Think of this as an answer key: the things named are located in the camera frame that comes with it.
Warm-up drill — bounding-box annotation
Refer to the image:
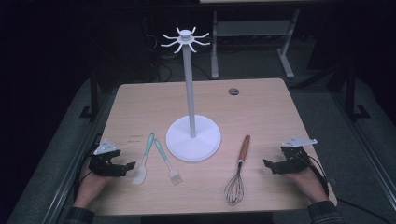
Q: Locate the white desk frame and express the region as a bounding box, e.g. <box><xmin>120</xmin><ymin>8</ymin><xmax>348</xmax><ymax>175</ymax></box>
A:
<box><xmin>209</xmin><ymin>8</ymin><xmax>302</xmax><ymax>80</ymax></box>

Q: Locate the person's right hand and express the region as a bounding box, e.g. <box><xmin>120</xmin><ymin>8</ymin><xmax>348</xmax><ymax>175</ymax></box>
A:
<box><xmin>282</xmin><ymin>163</ymin><xmax>330</xmax><ymax>204</ymax></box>

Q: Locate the grey metal rail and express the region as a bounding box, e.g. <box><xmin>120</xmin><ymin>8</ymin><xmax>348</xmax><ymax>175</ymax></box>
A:
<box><xmin>330</xmin><ymin>91</ymin><xmax>396</xmax><ymax>202</ymax></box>
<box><xmin>40</xmin><ymin>92</ymin><xmax>108</xmax><ymax>224</ymax></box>

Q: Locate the white utensil stand with hooks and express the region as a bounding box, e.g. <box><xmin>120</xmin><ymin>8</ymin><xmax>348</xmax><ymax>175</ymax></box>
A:
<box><xmin>160</xmin><ymin>26</ymin><xmax>222</xmax><ymax>162</ymax></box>

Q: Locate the teal handled white spatula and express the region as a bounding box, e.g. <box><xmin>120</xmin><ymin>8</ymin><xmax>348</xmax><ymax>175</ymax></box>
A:
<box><xmin>131</xmin><ymin>132</ymin><xmax>156</xmax><ymax>187</ymax></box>

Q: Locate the thin black cable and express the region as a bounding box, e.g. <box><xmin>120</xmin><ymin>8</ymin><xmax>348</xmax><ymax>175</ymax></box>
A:
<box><xmin>335</xmin><ymin>198</ymin><xmax>387</xmax><ymax>224</ymax></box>

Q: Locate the person's left hand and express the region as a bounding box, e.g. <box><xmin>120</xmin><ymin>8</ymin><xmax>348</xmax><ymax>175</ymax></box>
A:
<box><xmin>74</xmin><ymin>169</ymin><xmax>113</xmax><ymax>209</ymax></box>

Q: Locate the black metal stand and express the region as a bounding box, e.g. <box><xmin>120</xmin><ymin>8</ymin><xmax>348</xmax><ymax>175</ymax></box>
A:
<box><xmin>344</xmin><ymin>63</ymin><xmax>372</xmax><ymax>120</ymax></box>
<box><xmin>78</xmin><ymin>69</ymin><xmax>101</xmax><ymax>120</ymax></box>

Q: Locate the wooden handled wire whisk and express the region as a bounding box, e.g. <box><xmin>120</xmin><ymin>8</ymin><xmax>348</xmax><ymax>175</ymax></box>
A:
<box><xmin>223</xmin><ymin>133</ymin><xmax>252</xmax><ymax>207</ymax></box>

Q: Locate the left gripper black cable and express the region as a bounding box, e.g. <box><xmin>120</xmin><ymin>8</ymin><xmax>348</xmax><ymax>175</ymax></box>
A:
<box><xmin>73</xmin><ymin>133</ymin><xmax>104</xmax><ymax>200</ymax></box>

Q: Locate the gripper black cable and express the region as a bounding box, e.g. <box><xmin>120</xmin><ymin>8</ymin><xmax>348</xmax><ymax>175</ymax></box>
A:
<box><xmin>298</xmin><ymin>153</ymin><xmax>331</xmax><ymax>197</ymax></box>
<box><xmin>73</xmin><ymin>133</ymin><xmax>104</xmax><ymax>200</ymax></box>

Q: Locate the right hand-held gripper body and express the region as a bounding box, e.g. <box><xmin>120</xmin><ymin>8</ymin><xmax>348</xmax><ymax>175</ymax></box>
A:
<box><xmin>270</xmin><ymin>135</ymin><xmax>318</xmax><ymax>175</ymax></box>

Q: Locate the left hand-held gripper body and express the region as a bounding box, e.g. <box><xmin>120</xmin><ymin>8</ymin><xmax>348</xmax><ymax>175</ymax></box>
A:
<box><xmin>88</xmin><ymin>138</ymin><xmax>123</xmax><ymax>178</ymax></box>

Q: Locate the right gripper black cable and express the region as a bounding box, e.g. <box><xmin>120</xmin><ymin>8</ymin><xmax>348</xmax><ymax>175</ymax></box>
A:
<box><xmin>298</xmin><ymin>153</ymin><xmax>331</xmax><ymax>197</ymax></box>

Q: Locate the teal handled basting brush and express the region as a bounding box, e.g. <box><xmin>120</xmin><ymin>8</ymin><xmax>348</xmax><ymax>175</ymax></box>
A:
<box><xmin>153</xmin><ymin>138</ymin><xmax>184</xmax><ymax>187</ymax></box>

